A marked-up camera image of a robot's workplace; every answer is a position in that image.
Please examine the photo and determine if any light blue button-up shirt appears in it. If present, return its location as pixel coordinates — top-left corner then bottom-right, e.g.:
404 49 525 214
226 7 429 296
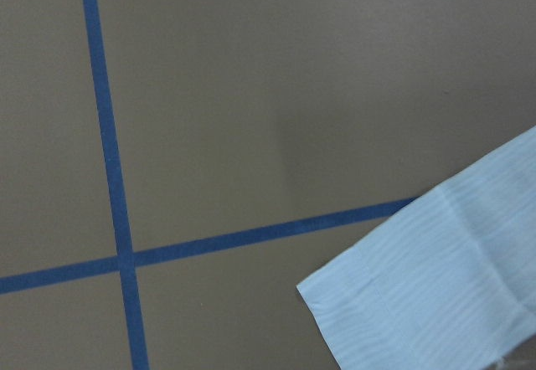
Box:
297 130 535 369

